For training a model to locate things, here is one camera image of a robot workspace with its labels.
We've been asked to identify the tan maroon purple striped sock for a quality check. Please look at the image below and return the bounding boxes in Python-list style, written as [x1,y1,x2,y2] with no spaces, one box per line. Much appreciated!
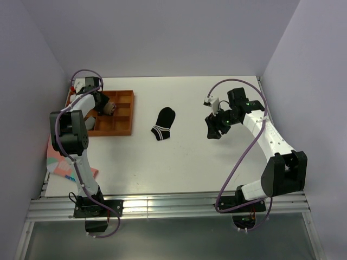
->
[103,102,117,116]

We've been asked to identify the grey rolled sock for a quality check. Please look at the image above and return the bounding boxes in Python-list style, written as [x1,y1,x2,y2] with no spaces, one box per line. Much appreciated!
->
[85,116,96,131]

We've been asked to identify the pink patterned sock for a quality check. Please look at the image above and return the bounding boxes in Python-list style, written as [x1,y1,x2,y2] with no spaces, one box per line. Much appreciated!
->
[46,134,99,184]

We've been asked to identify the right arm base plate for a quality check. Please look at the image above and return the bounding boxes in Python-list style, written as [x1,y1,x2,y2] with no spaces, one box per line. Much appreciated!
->
[214,195,266,231]

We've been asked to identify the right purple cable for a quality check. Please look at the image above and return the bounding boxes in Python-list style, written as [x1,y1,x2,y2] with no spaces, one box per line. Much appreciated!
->
[207,78,273,233]

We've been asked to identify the black sock white stripes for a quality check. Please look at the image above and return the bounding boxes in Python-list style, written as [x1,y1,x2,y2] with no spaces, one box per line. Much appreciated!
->
[151,107,176,141]

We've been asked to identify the orange compartment tray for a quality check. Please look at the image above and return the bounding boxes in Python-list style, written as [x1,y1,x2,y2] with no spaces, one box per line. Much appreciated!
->
[72,90,134,137]

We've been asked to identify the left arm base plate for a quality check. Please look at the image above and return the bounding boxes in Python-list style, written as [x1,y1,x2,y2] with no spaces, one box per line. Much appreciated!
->
[73,197,124,235]

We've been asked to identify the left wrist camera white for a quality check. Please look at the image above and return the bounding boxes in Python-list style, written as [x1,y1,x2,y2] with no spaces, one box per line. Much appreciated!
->
[70,79,85,95]

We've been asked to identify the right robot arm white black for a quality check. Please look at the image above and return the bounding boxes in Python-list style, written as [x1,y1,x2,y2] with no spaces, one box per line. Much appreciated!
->
[204,88,308,213]

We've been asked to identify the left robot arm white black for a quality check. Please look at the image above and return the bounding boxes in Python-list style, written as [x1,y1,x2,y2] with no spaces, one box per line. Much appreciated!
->
[49,77,114,216]

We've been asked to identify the aluminium front rail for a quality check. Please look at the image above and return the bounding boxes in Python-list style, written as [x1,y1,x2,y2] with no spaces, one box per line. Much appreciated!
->
[15,192,326,259]

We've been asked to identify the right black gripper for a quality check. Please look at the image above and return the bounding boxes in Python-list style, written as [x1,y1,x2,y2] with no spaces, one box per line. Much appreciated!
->
[205,106,240,140]

